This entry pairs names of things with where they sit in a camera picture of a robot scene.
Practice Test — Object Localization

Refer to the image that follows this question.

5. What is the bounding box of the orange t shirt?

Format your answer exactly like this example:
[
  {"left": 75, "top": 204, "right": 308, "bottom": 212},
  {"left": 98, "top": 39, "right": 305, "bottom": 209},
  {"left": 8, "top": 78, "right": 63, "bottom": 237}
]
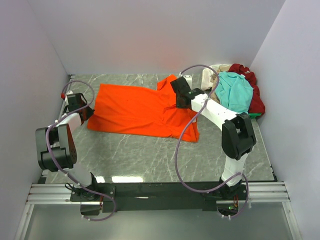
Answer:
[{"left": 87, "top": 74, "right": 200, "bottom": 143}]

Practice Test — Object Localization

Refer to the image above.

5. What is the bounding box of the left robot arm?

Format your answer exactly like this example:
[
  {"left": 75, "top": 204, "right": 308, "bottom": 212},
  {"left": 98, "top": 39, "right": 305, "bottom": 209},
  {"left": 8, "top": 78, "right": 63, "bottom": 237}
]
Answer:
[{"left": 35, "top": 91, "right": 98, "bottom": 191}]

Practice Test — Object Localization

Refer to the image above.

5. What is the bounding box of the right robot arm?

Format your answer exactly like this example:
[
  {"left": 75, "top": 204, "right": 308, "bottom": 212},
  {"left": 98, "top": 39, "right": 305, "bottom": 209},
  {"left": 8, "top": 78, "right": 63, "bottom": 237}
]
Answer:
[{"left": 170, "top": 77, "right": 257, "bottom": 194}]

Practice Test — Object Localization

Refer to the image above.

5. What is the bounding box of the beige t shirt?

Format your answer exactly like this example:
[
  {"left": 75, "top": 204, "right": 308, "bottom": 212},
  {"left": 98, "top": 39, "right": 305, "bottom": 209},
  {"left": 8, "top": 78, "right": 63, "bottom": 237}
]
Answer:
[{"left": 206, "top": 64, "right": 232, "bottom": 104}]

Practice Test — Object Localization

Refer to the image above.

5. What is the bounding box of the teal t shirt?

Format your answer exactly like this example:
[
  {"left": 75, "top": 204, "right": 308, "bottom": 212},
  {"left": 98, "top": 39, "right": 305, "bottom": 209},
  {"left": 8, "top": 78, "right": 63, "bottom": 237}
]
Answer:
[{"left": 215, "top": 71, "right": 253, "bottom": 114}]

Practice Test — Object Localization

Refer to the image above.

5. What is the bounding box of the green t shirt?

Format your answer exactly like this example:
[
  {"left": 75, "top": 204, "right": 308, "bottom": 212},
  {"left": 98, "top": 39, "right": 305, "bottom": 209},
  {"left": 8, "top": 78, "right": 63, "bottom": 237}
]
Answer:
[{"left": 248, "top": 113, "right": 262, "bottom": 119}]

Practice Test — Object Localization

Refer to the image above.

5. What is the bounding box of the dark red t shirt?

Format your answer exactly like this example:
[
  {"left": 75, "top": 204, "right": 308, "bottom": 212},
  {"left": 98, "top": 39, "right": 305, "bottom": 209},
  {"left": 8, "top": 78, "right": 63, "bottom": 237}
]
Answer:
[{"left": 228, "top": 63, "right": 266, "bottom": 116}]

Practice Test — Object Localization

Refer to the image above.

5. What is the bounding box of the black base beam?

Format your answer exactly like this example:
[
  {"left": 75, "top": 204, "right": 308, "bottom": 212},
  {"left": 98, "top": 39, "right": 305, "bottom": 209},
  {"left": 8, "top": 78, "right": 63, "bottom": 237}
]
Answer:
[{"left": 70, "top": 182, "right": 247, "bottom": 216}]

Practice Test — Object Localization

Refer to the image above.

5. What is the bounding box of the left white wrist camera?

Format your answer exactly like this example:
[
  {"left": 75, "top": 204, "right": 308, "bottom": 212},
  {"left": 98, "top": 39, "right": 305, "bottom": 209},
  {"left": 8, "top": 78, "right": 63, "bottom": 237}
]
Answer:
[{"left": 60, "top": 90, "right": 73, "bottom": 101}]

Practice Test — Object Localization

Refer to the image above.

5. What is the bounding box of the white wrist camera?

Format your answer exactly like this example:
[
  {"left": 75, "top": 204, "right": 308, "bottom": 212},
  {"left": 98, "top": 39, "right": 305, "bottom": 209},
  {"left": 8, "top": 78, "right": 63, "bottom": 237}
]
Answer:
[
  {"left": 60, "top": 90, "right": 73, "bottom": 101},
  {"left": 179, "top": 72, "right": 193, "bottom": 88}
]

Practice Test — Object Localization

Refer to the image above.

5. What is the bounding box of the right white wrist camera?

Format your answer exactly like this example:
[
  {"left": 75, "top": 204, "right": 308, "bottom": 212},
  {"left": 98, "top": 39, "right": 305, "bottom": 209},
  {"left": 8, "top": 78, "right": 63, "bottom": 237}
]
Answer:
[{"left": 179, "top": 72, "right": 193, "bottom": 88}]

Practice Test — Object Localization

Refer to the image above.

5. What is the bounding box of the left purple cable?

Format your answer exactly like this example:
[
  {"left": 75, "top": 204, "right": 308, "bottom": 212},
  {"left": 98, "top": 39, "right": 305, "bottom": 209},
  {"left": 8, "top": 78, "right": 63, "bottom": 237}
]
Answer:
[{"left": 46, "top": 79, "right": 117, "bottom": 223}]

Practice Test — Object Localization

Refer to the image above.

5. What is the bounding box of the purple cable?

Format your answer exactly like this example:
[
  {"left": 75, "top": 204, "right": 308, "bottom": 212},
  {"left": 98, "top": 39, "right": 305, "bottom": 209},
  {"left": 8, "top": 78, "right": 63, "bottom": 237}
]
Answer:
[
  {"left": 174, "top": 64, "right": 250, "bottom": 220},
  {"left": 46, "top": 79, "right": 117, "bottom": 223}
]

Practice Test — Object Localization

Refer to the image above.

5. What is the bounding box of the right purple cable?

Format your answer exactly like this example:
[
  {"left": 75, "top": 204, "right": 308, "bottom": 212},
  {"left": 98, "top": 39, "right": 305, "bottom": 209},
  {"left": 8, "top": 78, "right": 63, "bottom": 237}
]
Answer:
[{"left": 174, "top": 64, "right": 250, "bottom": 220}]

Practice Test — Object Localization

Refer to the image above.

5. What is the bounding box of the aluminium frame rail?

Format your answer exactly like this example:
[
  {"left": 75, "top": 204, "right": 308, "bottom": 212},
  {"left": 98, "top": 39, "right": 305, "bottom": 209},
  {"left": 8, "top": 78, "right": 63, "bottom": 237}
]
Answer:
[{"left": 14, "top": 79, "right": 98, "bottom": 240}]

